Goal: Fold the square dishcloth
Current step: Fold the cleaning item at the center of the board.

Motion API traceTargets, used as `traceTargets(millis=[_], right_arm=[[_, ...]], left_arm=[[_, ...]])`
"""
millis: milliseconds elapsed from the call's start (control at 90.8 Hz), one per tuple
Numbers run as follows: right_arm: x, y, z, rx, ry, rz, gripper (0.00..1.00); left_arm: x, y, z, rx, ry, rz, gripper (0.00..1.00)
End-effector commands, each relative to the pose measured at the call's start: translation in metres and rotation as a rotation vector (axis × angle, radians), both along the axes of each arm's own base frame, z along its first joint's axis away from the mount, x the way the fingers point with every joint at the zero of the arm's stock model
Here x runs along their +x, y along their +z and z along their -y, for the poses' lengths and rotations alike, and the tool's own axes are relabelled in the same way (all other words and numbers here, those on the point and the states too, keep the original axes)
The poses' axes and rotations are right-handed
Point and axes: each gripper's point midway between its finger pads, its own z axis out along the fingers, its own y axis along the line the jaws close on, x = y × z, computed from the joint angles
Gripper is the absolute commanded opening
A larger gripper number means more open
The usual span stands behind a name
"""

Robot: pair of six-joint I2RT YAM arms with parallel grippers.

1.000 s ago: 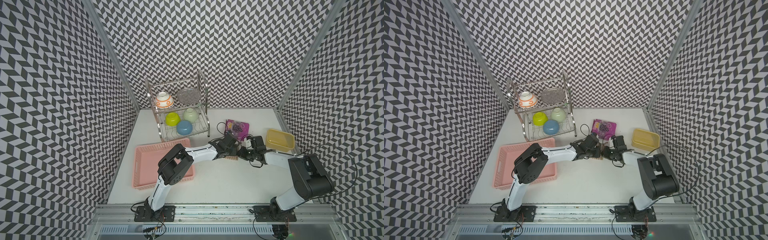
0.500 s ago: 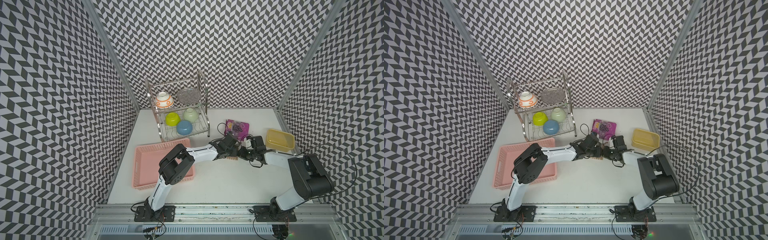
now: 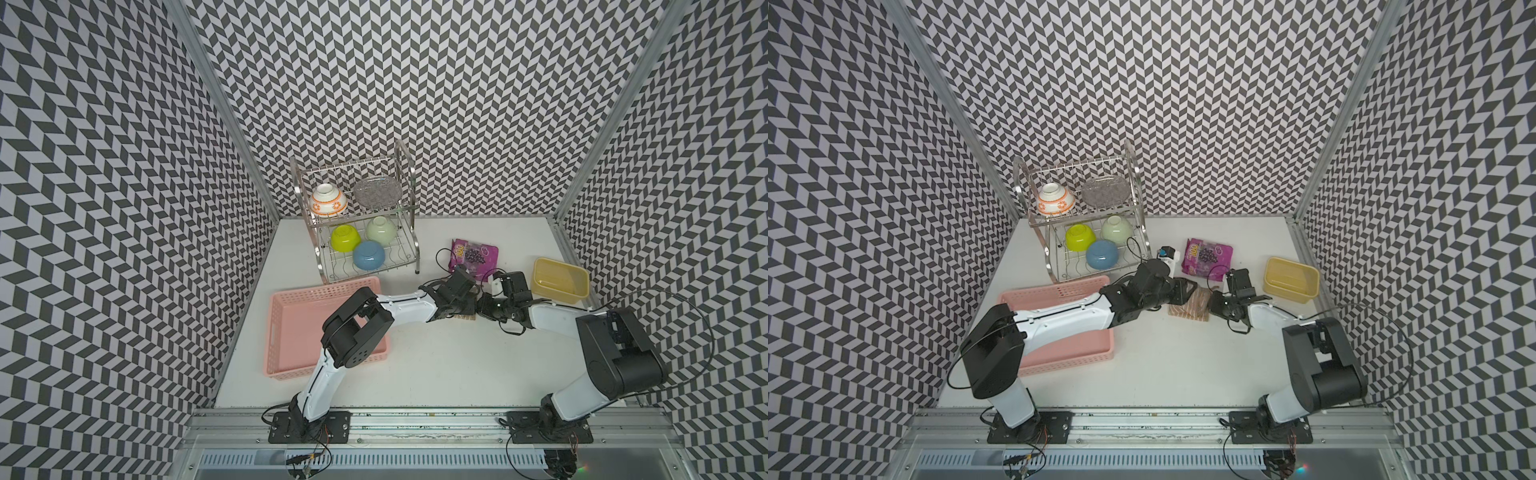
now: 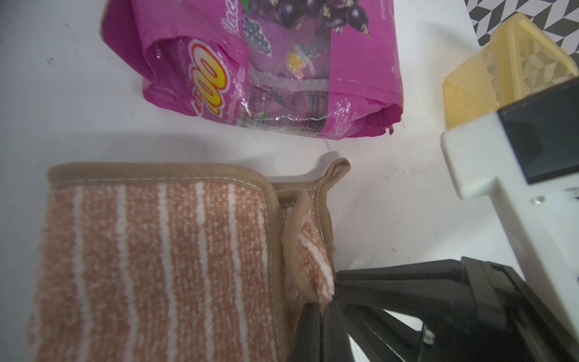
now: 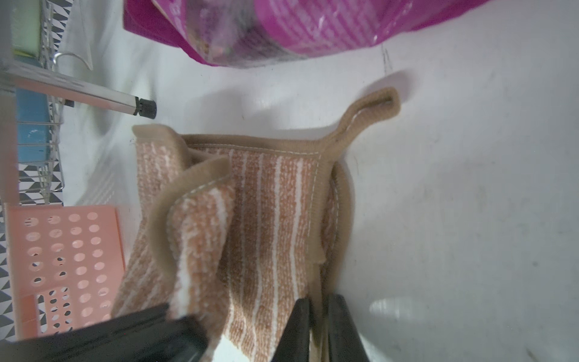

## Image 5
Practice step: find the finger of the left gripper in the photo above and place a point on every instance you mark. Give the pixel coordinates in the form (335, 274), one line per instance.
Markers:
(148, 335)

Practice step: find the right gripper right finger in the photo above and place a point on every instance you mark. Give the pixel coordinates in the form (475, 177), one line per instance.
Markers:
(344, 340)

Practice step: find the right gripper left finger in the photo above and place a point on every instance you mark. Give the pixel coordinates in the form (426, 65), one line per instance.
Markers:
(294, 345)

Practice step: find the striped brown dishcloth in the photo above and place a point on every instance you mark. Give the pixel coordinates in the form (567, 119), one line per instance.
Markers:
(236, 229)

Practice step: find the pink plastic basket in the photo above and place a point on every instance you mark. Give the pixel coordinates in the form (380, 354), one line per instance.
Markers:
(65, 266)

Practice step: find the blue bowl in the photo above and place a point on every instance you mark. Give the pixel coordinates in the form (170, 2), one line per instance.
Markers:
(33, 132)

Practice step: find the metal dish rack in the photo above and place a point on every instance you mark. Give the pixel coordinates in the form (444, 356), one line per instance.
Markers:
(15, 74)

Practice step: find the purple snack bag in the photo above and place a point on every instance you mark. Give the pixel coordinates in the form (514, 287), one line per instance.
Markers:
(244, 34)

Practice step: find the lime green bowl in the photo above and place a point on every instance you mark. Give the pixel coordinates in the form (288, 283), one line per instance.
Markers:
(26, 27)

